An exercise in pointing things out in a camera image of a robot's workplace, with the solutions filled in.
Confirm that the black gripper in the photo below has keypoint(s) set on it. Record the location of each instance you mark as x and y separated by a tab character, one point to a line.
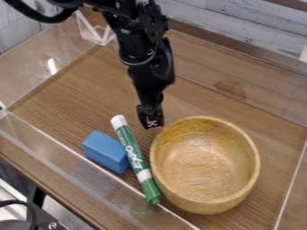
151	78

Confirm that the green and white marker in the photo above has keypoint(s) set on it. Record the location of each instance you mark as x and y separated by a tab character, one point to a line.
136	159

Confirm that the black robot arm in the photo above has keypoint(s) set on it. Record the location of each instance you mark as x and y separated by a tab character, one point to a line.
139	26

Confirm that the brown wooden bowl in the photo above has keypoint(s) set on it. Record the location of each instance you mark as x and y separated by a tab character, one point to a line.
206	164

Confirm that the blue rectangular block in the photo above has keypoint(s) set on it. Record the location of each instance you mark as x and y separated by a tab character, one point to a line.
104	150

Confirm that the clear acrylic tray wall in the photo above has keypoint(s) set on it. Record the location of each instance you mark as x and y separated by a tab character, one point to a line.
63	86

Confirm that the clear acrylic corner bracket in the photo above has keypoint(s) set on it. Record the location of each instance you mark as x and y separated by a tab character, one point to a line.
94	33

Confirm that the black table leg frame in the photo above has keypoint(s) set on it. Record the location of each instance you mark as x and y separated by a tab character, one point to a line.
46	221

